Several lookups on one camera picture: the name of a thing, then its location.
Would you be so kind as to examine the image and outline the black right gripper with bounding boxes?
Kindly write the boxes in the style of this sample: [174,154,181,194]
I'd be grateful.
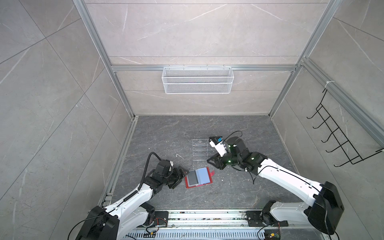
[205,151,241,171]

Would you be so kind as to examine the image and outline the clear acrylic organizer tray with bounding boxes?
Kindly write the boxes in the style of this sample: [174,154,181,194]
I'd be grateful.
[192,139,217,161]

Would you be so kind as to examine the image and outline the red leather card holder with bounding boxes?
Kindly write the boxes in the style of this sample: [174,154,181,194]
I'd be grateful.
[185,167,215,189]

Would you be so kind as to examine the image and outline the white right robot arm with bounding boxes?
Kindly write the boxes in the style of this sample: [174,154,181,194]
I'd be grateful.
[207,137,345,236]

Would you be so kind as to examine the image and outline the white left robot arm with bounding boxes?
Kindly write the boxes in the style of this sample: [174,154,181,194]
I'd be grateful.
[76,160,189,240]

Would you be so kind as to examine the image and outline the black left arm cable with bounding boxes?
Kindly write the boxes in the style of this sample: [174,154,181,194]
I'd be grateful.
[137,151,163,191]

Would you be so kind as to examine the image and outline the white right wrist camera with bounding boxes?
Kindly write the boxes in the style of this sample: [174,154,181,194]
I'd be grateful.
[209,137,228,157]

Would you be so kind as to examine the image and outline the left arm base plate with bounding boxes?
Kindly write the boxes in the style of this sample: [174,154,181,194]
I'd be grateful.
[143,211,169,227]

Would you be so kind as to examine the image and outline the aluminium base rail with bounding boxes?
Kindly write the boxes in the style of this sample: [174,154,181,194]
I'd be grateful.
[120,209,329,240]

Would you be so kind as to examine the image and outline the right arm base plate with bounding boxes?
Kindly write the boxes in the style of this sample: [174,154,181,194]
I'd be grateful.
[245,211,289,227]

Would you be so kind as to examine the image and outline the white wire mesh basket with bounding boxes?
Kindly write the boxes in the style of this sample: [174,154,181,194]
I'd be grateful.
[162,67,234,95]

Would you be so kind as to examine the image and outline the black wire hook rack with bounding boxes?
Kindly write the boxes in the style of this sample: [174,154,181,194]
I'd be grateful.
[306,89,384,168]

